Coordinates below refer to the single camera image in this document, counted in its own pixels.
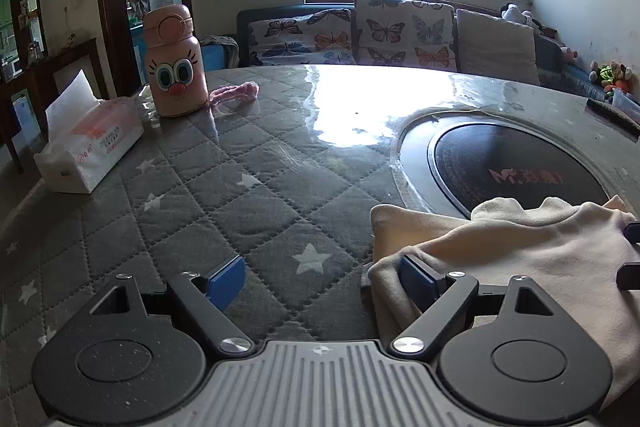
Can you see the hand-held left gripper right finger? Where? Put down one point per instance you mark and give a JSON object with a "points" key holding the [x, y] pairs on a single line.
{"points": [[417, 279]]}

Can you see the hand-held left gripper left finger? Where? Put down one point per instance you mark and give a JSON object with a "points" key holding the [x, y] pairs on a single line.
{"points": [[226, 282]]}

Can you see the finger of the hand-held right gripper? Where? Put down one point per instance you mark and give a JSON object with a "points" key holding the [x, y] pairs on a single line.
{"points": [[632, 233], [630, 276]]}

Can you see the cream cloth garment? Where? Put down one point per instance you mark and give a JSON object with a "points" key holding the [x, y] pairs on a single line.
{"points": [[525, 247]]}

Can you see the grey cloth on sofa arm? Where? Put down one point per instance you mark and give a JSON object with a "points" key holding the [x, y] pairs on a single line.
{"points": [[220, 44]]}

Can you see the grey quilted star tablecloth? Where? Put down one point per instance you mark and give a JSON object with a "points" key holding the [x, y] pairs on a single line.
{"points": [[260, 207]]}

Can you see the black remote control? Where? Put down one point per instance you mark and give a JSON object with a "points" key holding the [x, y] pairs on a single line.
{"points": [[612, 113]]}

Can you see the clear plastic storage box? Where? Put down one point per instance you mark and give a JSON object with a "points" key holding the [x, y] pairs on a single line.
{"points": [[627, 104]]}

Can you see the round black built-in stove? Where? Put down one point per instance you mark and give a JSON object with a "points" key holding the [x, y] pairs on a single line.
{"points": [[500, 157]]}

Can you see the pile of colourful plush toys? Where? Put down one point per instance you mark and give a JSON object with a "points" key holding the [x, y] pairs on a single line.
{"points": [[612, 77]]}

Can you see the small pink toy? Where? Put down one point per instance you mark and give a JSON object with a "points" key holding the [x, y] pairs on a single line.
{"points": [[569, 53]]}

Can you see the white tissue pack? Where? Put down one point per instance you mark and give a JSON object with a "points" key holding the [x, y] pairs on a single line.
{"points": [[95, 142]]}

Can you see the blue sofa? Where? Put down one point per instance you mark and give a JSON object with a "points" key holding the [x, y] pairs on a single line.
{"points": [[550, 57]]}

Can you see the pink cartoon face bottle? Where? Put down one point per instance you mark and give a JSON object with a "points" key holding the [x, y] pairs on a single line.
{"points": [[175, 67]]}

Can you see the plain beige cushion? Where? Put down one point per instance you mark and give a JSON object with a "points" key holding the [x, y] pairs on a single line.
{"points": [[497, 47]]}

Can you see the square butterfly print pillow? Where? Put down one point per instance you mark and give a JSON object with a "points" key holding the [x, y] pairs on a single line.
{"points": [[405, 34]]}

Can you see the blue box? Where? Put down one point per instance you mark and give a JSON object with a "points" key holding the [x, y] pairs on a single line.
{"points": [[139, 52]]}

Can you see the white plush toy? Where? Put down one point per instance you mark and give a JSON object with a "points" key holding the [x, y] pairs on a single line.
{"points": [[515, 14]]}

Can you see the wide butterfly print pillow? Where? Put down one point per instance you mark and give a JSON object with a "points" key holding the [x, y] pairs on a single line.
{"points": [[300, 39]]}

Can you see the dark wooden cabinet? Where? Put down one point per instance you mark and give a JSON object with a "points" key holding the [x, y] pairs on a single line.
{"points": [[60, 72]]}

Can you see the dark wooden door frame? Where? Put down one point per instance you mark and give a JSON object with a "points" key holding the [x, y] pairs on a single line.
{"points": [[107, 7]]}

